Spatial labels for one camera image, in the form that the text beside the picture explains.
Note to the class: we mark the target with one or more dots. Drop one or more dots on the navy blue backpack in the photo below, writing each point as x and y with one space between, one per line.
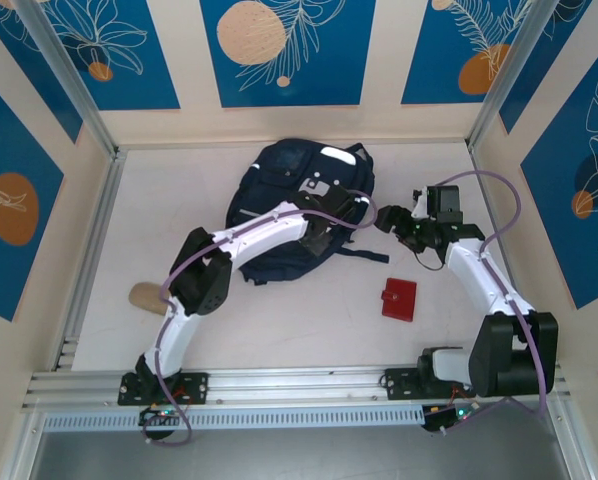
259 195

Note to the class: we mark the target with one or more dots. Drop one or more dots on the red wallet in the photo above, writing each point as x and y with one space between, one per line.
401 302

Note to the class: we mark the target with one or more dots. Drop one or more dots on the tan wooden block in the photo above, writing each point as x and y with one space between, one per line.
144 297

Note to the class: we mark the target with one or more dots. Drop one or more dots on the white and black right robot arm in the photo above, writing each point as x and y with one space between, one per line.
484 285

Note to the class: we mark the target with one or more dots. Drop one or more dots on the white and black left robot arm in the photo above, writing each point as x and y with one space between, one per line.
259 235

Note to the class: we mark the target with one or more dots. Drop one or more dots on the right controller board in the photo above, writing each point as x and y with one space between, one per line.
441 420

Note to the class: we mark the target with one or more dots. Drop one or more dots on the controller board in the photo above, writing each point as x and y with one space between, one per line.
441 420
161 414

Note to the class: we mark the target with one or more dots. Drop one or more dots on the grey metal sheet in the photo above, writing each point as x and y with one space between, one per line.
299 457

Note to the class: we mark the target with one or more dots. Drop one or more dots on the left controller board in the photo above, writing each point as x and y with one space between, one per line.
161 414

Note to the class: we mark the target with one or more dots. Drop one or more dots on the aluminium right side rail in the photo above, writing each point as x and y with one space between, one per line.
490 210

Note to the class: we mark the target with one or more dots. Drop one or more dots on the aluminium rail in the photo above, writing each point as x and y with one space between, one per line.
490 210
289 385
106 200

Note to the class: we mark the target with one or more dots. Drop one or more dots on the aluminium front rail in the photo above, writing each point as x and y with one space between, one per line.
289 385

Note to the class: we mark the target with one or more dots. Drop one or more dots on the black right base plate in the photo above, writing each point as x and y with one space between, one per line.
399 384

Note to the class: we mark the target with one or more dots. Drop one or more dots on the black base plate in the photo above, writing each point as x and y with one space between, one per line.
199 387
399 384

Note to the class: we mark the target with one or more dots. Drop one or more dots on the aluminium right corner post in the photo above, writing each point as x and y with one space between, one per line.
514 75

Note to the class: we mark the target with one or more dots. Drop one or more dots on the aluminium corner post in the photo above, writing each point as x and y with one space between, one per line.
514 75
66 75

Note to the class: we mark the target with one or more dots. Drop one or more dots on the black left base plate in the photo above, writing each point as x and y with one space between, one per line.
199 387

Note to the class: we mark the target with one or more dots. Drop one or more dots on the aluminium left side rail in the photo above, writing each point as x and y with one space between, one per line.
106 200

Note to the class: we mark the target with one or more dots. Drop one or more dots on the aluminium left corner post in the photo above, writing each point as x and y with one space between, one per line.
66 75

